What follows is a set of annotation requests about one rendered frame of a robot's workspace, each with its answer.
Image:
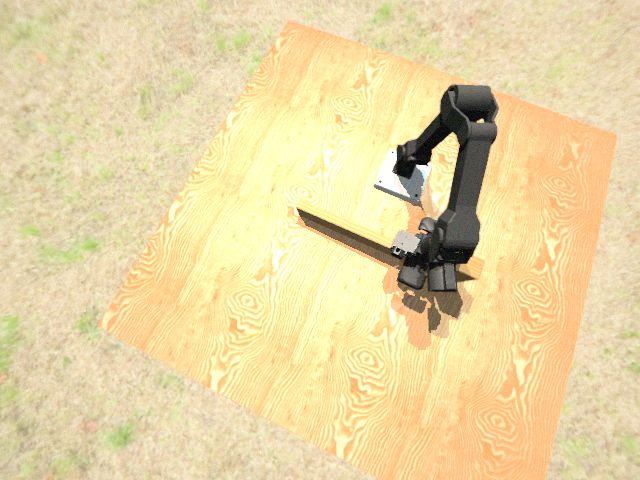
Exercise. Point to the wooden post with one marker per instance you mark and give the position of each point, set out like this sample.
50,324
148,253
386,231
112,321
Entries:
470,271

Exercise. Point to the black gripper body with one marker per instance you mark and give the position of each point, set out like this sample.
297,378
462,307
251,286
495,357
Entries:
414,275

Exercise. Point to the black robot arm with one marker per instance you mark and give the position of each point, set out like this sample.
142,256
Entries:
456,232

